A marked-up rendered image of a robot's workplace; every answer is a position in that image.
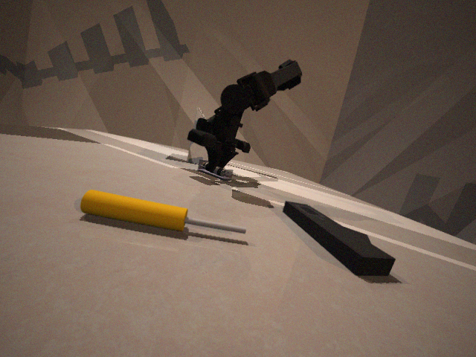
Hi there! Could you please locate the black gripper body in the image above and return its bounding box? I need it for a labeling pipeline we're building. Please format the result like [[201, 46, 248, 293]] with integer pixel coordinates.
[[187, 112, 251, 153]]

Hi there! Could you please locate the yellow-handled screwdriver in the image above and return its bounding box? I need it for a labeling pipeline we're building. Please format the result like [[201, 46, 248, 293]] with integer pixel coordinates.
[[81, 190, 246, 234]]

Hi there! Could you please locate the black cylindrical battery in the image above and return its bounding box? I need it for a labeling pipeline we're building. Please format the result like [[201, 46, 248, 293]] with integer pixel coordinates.
[[203, 162, 225, 177]]

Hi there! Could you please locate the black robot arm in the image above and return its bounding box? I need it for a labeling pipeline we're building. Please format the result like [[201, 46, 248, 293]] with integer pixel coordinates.
[[196, 60, 302, 134]]

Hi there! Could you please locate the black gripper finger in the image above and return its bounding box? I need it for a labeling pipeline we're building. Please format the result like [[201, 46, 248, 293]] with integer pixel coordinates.
[[205, 147, 224, 173], [217, 147, 239, 168]]

